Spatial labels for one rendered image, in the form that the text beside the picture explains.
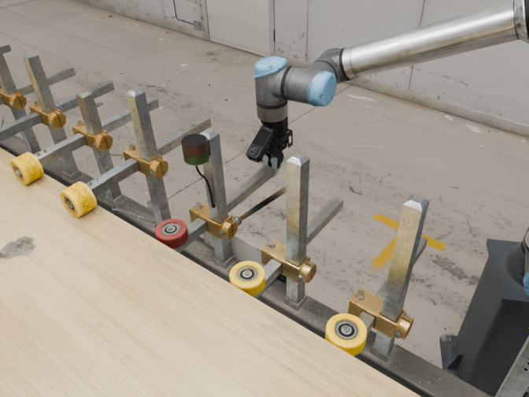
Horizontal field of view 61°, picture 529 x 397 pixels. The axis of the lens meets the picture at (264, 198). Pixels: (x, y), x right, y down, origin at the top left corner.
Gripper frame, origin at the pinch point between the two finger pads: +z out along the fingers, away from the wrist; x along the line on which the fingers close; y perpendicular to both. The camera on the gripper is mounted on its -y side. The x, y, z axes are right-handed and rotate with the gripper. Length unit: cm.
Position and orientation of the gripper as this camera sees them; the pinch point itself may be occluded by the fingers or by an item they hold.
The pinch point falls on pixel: (271, 174)
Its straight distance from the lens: 144.2
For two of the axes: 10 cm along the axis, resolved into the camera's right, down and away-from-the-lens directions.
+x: -7.9, -3.6, 5.0
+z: 0.5, 7.7, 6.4
